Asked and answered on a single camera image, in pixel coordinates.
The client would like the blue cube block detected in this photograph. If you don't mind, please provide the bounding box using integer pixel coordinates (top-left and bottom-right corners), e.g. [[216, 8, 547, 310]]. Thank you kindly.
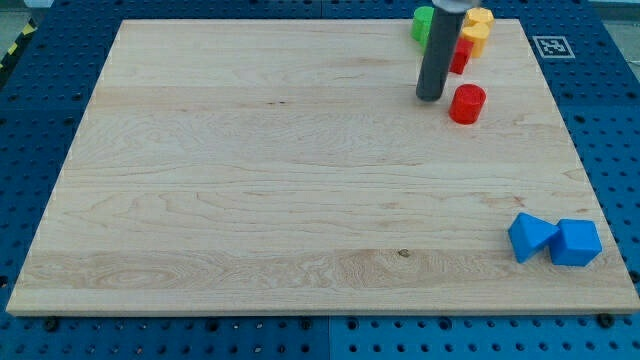
[[549, 219, 603, 267]]

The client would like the yellow hexagon block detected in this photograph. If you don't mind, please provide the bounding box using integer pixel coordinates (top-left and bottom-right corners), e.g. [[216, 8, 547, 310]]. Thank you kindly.
[[464, 7, 495, 28]]

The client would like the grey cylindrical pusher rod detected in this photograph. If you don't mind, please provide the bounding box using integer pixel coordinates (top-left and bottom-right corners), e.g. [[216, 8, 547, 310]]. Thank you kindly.
[[416, 6, 466, 102]]

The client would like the wooden board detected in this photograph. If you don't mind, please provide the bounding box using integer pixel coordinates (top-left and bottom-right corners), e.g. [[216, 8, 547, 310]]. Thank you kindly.
[[7, 19, 639, 316]]

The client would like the yellow heart block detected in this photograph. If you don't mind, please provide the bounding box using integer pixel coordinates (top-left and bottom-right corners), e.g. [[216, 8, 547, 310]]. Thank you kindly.
[[461, 23, 491, 58]]

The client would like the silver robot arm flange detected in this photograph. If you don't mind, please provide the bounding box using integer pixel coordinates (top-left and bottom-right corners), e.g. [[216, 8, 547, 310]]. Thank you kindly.
[[432, 0, 482, 14]]

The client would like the white fiducial marker tag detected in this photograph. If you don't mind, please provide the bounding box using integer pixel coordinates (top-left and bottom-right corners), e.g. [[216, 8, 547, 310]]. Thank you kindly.
[[532, 35, 575, 59]]

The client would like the blue triangle block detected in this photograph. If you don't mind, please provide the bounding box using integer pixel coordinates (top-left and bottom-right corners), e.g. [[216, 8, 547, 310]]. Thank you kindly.
[[507, 212, 559, 263]]

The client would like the green cylinder block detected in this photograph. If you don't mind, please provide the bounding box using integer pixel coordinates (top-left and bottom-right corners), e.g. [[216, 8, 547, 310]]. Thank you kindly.
[[410, 6, 434, 49]]

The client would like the red star block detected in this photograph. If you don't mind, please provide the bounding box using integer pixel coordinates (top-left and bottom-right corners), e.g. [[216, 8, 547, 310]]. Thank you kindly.
[[449, 38, 474, 75]]

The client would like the red cylinder block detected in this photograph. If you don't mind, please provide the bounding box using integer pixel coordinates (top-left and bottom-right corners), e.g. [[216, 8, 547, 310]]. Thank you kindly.
[[448, 84, 487, 125]]

